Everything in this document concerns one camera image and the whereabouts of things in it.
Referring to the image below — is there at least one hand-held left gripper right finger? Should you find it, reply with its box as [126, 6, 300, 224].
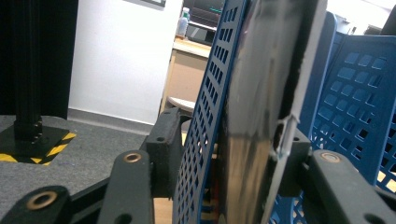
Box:
[276, 128, 313, 198]

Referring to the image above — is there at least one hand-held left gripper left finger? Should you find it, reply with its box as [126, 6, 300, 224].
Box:
[141, 106, 191, 199]

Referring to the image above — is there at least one grey portrait magazine red banner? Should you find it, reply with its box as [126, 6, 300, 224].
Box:
[218, 0, 329, 224]

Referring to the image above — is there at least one blue plastic file rack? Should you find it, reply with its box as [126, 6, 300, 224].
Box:
[172, 0, 396, 224]

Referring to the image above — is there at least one round flat base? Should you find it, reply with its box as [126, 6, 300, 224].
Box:
[167, 95, 197, 114]

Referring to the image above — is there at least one beige wooden desk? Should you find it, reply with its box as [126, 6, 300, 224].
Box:
[159, 36, 216, 115]

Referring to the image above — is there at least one white partition panel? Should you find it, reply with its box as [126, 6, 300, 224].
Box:
[67, 0, 185, 127]

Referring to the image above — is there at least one black office printer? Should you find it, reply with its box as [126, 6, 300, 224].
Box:
[182, 0, 226, 47]

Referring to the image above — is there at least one clear plastic bottle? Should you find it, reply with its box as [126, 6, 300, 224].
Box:
[176, 7, 191, 39]

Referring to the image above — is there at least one black stand with striped base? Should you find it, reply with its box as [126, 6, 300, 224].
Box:
[0, 0, 78, 166]

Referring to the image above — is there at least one black curtain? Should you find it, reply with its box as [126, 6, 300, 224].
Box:
[0, 0, 79, 120]

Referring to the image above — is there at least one dark wall frame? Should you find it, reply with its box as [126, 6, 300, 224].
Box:
[122, 0, 167, 7]

